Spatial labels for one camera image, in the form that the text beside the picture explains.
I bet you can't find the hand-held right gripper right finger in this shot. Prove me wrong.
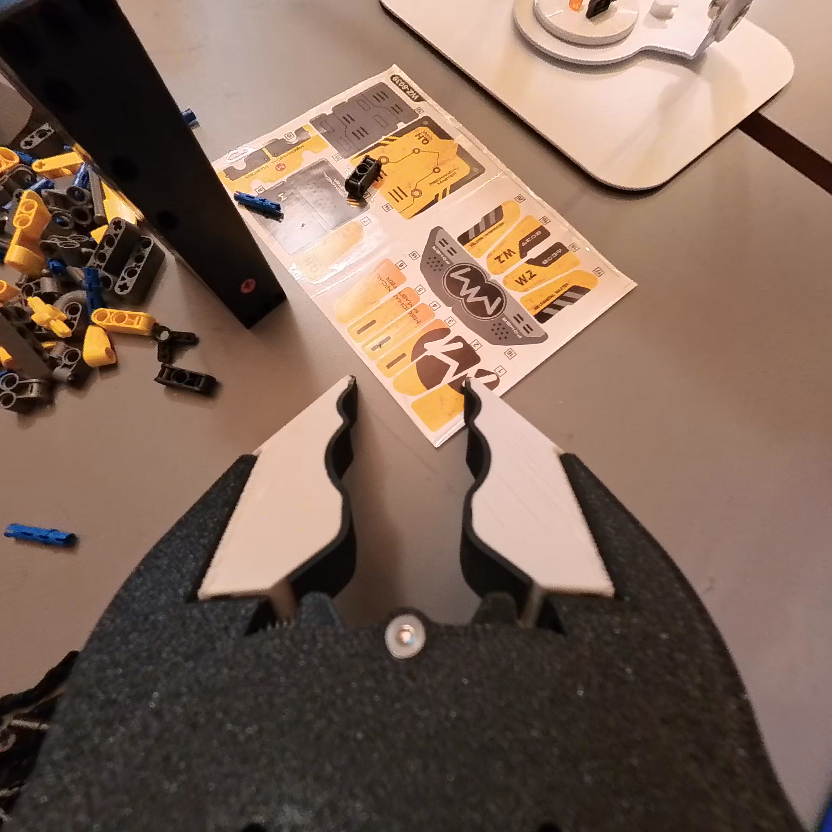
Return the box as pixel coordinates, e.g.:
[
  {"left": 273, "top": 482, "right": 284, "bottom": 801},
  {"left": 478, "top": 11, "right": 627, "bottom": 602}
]
[{"left": 460, "top": 377, "right": 616, "bottom": 630}]

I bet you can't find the black perforated block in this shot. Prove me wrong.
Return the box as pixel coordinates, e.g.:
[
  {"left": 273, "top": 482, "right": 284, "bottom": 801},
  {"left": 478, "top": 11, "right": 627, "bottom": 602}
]
[{"left": 0, "top": 0, "right": 287, "bottom": 330}]

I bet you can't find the white base board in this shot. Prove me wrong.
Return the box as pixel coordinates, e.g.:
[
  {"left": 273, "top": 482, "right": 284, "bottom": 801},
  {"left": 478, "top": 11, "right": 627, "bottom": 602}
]
[{"left": 380, "top": 0, "right": 795, "bottom": 191}]

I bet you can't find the heap of black tread links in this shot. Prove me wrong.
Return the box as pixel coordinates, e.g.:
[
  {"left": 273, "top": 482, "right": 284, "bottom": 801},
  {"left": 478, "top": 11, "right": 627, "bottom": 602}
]
[{"left": 0, "top": 650, "right": 79, "bottom": 807}]

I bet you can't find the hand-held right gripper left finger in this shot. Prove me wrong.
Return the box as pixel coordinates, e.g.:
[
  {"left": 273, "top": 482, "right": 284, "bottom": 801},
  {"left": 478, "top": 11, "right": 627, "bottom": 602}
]
[{"left": 197, "top": 376, "right": 360, "bottom": 631}]

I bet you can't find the black connector brick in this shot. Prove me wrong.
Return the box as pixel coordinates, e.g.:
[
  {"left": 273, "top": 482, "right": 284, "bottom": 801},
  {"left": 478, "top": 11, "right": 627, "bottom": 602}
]
[
  {"left": 344, "top": 155, "right": 381, "bottom": 199},
  {"left": 154, "top": 363, "right": 218, "bottom": 396},
  {"left": 153, "top": 323, "right": 199, "bottom": 361}
]

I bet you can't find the grey box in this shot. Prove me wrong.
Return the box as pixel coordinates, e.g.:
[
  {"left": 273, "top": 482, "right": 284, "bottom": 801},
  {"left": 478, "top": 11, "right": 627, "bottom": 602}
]
[{"left": 0, "top": 81, "right": 32, "bottom": 134}]

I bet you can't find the pile of building bricks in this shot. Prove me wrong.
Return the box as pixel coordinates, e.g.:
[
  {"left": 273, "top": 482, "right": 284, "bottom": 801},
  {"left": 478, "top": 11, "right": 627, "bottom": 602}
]
[{"left": 0, "top": 120, "right": 166, "bottom": 413}]

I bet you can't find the yellow grey sticker sheet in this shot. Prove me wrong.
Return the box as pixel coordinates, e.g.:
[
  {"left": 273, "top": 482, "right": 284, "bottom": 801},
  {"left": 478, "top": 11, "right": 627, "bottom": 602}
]
[{"left": 212, "top": 63, "right": 637, "bottom": 449}]

